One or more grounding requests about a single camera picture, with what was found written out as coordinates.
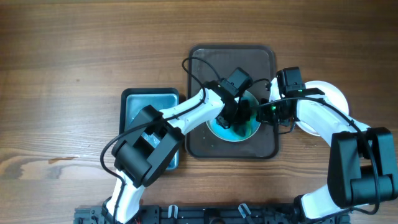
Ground green yellow sponge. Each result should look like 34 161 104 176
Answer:
231 123 251 138

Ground white plate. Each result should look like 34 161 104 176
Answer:
294 81 354 143
206 90 260 142

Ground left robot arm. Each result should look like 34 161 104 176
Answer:
100 68 253 223

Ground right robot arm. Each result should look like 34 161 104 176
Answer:
256 67 397 223

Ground dark brown serving tray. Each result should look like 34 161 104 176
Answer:
185 44 280 159

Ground black water basin tray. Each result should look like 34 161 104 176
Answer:
119 87 180 171

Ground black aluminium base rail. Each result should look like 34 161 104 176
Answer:
73 203 351 224

